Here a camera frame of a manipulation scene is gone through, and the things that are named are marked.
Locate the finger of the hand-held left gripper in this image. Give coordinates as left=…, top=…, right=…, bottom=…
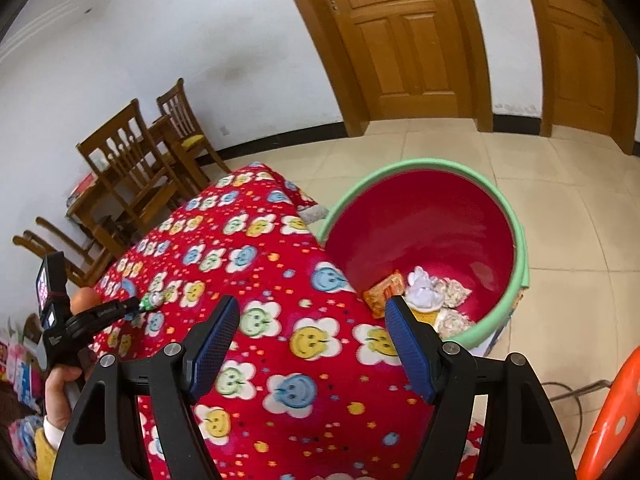
left=79, top=296, right=146, bottom=336

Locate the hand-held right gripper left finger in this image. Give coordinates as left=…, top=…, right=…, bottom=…
left=51, top=295, right=242, bottom=480

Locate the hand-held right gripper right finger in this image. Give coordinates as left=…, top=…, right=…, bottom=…
left=384, top=295, right=579, bottom=480

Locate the white paper ball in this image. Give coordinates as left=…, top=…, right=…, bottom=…
left=433, top=308, right=472, bottom=340
left=435, top=277, right=474, bottom=307

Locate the white sock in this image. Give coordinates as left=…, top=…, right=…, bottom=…
left=402, top=265, right=445, bottom=312

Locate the orange cardboard box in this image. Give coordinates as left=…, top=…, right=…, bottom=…
left=362, top=269, right=406, bottom=318

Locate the red bin with green rim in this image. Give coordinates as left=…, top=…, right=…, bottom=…
left=317, top=158, right=530, bottom=349

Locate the person's left forearm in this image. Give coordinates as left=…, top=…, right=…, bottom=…
left=32, top=417, right=67, bottom=480

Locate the person's left hand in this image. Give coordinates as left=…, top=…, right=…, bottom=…
left=43, top=365, right=87, bottom=430

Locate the red apple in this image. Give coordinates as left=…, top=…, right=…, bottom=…
left=69, top=287, right=99, bottom=317

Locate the stack of colourful packets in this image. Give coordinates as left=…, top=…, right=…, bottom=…
left=0, top=326, right=44, bottom=467

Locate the wooden dining chair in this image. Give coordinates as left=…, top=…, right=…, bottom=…
left=76, top=98, right=202, bottom=247
left=12, top=215, right=117, bottom=288
left=156, top=78, right=232, bottom=182

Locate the wooden dining table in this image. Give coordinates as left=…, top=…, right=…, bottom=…
left=66, top=174, right=152, bottom=262

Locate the red flower-print tablecloth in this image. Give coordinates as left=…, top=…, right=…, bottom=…
left=87, top=161, right=486, bottom=480

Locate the red box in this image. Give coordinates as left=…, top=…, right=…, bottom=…
left=69, top=174, right=99, bottom=197

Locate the grey metal rod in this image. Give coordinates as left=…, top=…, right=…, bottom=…
left=542, top=378, right=614, bottom=454

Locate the orange plastic stool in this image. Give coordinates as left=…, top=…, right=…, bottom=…
left=574, top=344, right=640, bottom=480

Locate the wooden panel door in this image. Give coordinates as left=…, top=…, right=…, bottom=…
left=517, top=0, right=640, bottom=154
left=274, top=0, right=494, bottom=137

